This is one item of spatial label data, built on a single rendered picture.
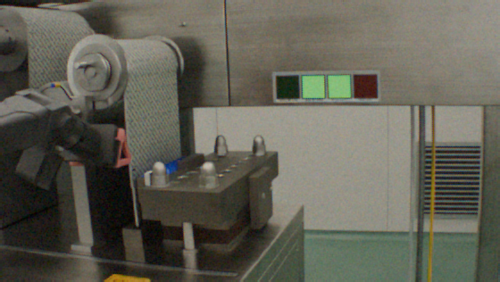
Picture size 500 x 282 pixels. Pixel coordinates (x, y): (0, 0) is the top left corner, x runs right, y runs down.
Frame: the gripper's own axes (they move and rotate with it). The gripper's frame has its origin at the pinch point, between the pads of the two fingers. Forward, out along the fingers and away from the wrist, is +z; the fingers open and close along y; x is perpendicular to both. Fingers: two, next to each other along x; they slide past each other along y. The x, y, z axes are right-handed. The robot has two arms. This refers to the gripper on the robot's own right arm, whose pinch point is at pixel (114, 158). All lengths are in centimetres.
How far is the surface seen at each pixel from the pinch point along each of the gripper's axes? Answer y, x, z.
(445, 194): 66, 58, 277
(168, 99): -1.4, 19.2, 19.0
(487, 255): 71, -6, 68
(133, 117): -1.0, 10.0, 5.6
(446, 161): 66, 78, 267
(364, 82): 40, 28, 31
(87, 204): -9.3, -7.9, 6.6
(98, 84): -5.5, 13.9, -2.2
